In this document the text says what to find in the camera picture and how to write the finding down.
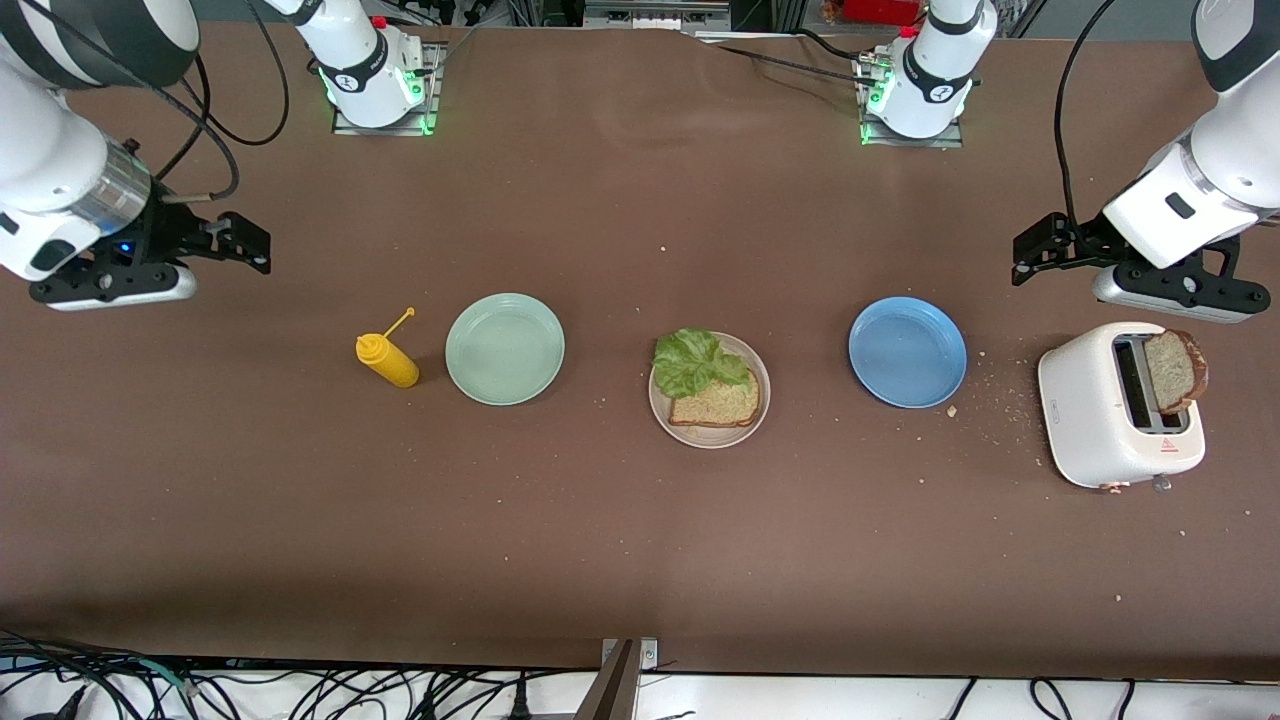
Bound yellow mustard squeeze bottle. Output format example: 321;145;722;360
356;308;421;389

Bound brown bread slice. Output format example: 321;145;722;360
1143;330;1209;415
668;370;761;429

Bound green lettuce leaf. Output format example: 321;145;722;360
652;328;751;399

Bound blue plate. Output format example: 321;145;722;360
848;296;968;409

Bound mint green plate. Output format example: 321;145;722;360
445;292;566;407

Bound beige plate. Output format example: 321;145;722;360
648;331;772;450

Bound white toaster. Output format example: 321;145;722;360
1037;321;1207;493

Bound red box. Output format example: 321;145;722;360
825;0;926;26

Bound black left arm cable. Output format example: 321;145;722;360
1053;0;1116;226

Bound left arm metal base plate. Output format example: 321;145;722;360
858;50;966;149

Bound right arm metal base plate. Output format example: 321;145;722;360
332;40;442;137

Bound black base cable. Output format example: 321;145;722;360
690;30;886;86

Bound black cables behind table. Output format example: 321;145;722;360
385;0;581;31

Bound black floor cable loops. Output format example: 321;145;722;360
950;678;1141;720

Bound tangled black floor cables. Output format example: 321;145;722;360
0;628;601;720

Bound aluminium frame piece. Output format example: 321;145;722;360
583;0;733;31

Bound grey metal camera post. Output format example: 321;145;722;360
575;637;661;720

